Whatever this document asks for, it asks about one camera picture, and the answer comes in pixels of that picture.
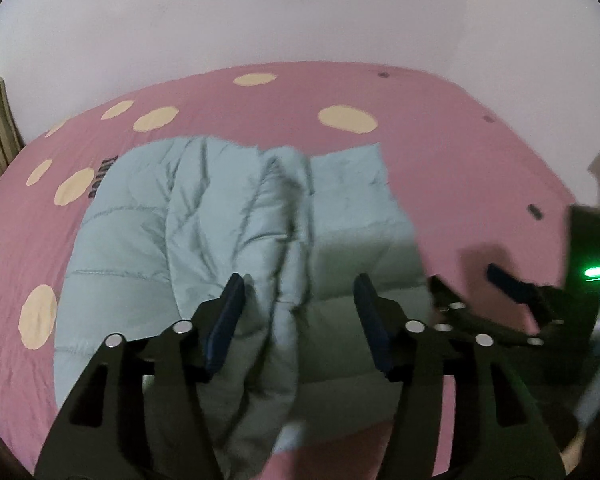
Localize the light blue puffer jacket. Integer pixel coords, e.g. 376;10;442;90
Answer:
52;135;431;480

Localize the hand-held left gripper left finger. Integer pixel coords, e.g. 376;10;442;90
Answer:
32;272;246;480

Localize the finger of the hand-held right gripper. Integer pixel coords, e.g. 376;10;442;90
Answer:
427;275;543;348
486;262;567;335

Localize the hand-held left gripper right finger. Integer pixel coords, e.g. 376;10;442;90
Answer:
354;272;566;480

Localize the person's right forearm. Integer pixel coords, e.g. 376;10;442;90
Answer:
561;432;590;478

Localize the pink dotted bed sheet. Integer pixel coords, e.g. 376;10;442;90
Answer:
0;60;600;480

